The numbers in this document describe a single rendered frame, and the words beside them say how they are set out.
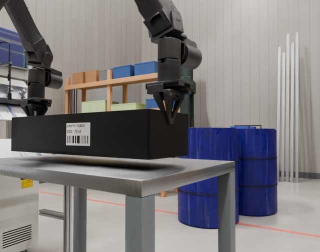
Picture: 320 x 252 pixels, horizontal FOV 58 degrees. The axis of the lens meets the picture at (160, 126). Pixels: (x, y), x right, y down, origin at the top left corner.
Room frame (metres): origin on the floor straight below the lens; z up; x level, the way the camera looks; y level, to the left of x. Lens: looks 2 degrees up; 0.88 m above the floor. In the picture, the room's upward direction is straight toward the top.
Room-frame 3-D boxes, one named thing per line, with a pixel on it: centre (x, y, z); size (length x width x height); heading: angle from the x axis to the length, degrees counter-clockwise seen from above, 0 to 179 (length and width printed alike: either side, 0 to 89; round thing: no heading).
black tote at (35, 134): (0.87, 0.21, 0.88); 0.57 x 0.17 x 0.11; 55
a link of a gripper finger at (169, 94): (0.71, -0.01, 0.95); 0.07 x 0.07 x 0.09; 55
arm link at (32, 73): (1.04, 0.44, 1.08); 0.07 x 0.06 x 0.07; 154
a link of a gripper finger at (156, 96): (0.70, -0.03, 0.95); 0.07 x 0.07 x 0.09; 55
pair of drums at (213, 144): (3.24, -0.77, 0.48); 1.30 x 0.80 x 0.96; 140
